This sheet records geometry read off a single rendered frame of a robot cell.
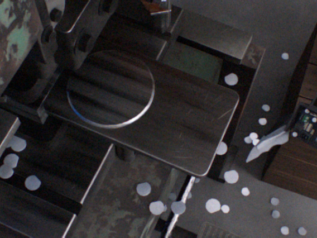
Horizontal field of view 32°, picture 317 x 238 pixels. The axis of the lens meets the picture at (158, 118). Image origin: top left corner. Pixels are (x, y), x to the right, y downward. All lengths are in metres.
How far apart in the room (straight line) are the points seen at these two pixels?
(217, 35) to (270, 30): 0.83
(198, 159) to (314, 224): 0.88
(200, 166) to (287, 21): 1.17
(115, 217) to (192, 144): 0.19
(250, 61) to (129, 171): 0.31
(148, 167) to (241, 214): 0.70
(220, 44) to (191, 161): 0.31
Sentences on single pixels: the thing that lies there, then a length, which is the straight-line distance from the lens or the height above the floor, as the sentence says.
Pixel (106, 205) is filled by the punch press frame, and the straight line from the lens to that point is 0.86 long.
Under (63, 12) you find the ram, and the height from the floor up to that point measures 0.98.
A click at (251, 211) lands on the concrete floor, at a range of 1.55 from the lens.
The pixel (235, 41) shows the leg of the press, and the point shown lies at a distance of 1.00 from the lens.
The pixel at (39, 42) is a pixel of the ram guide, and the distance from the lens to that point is 0.53.
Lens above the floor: 1.47
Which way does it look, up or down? 65 degrees down
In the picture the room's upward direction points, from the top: 2 degrees clockwise
